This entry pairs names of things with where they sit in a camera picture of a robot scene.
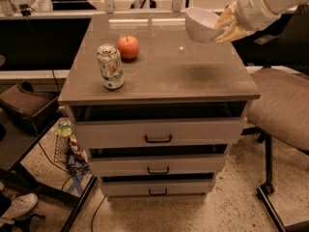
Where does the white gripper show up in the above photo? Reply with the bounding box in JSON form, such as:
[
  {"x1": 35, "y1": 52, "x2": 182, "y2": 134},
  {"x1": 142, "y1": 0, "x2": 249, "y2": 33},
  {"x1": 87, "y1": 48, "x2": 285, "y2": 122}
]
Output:
[{"x1": 214, "y1": 0, "x2": 280, "y2": 44}]

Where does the white ceramic bowl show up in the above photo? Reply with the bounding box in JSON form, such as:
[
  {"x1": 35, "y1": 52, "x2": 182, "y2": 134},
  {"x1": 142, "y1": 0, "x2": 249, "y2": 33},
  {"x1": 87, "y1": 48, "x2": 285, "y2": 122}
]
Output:
[{"x1": 185, "y1": 7, "x2": 222, "y2": 44}]

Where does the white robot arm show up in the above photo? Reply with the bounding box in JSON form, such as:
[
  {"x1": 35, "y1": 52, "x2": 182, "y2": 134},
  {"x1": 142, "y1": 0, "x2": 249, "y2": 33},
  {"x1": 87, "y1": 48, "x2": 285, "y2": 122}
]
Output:
[{"x1": 214, "y1": 0, "x2": 309, "y2": 43}]

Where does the green 7up soda can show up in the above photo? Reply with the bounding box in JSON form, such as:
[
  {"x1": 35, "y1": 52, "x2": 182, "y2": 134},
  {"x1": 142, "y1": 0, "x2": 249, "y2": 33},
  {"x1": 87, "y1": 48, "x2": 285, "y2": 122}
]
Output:
[{"x1": 97, "y1": 43, "x2": 125, "y2": 90}]

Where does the beige fabric office chair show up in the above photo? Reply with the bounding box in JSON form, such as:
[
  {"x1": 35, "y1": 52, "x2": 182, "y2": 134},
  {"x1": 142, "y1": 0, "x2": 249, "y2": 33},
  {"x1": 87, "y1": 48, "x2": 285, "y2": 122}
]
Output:
[{"x1": 242, "y1": 5, "x2": 309, "y2": 232}]

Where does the orange red apple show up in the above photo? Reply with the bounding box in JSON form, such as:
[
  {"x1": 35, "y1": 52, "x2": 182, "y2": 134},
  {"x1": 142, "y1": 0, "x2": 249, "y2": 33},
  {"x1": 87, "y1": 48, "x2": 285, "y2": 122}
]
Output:
[{"x1": 117, "y1": 35, "x2": 140, "y2": 60}]

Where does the top cabinet drawer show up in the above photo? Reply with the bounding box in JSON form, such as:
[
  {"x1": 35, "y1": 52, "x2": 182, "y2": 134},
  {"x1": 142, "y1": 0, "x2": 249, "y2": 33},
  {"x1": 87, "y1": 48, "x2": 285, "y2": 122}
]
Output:
[{"x1": 71, "y1": 118, "x2": 246, "y2": 149}]

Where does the cabinet drawer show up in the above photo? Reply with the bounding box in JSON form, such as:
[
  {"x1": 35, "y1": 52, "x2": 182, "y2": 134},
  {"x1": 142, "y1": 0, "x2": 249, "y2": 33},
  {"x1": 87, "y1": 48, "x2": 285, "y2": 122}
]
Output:
[
  {"x1": 71, "y1": 118, "x2": 246, "y2": 149},
  {"x1": 100, "y1": 180, "x2": 215, "y2": 198},
  {"x1": 89, "y1": 155, "x2": 225, "y2": 177}
]

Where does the grey drawer cabinet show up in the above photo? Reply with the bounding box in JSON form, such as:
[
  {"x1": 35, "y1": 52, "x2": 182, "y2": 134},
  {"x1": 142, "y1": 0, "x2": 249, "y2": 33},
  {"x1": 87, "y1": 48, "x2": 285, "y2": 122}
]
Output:
[{"x1": 59, "y1": 13, "x2": 260, "y2": 186}]

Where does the bottom cabinet drawer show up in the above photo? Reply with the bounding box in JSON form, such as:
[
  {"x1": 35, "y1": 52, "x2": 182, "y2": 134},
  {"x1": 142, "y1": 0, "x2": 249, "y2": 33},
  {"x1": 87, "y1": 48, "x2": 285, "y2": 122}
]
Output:
[{"x1": 100, "y1": 180, "x2": 215, "y2": 198}]

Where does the middle cabinet drawer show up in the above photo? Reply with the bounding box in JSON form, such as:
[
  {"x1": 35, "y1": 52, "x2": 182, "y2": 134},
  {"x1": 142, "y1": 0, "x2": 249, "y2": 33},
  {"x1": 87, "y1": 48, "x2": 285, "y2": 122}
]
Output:
[{"x1": 89, "y1": 155, "x2": 225, "y2": 177}]

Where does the brown leather bag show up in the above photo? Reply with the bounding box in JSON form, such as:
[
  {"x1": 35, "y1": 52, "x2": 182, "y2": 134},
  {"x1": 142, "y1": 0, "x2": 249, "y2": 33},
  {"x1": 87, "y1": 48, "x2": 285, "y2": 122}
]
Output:
[{"x1": 0, "y1": 81, "x2": 59, "y2": 134}]

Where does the dark side table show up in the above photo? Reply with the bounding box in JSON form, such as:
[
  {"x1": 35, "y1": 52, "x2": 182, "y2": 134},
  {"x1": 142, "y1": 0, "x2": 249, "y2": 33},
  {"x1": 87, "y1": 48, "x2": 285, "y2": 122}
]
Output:
[{"x1": 0, "y1": 111, "x2": 97, "y2": 232}]

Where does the white sneaker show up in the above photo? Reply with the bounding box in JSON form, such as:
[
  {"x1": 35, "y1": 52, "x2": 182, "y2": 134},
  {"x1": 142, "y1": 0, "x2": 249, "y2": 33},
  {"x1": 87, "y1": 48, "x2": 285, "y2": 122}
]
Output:
[{"x1": 0, "y1": 193, "x2": 39, "y2": 219}]

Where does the wire basket with snacks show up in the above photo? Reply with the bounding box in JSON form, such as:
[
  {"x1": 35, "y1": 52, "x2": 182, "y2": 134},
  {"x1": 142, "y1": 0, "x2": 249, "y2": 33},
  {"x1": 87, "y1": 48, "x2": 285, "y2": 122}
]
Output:
[{"x1": 54, "y1": 119, "x2": 89, "y2": 173}]

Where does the black floor cable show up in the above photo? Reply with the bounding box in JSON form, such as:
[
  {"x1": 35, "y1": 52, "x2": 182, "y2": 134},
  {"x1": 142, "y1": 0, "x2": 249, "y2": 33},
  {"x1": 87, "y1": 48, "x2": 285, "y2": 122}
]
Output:
[{"x1": 90, "y1": 196, "x2": 106, "y2": 232}]

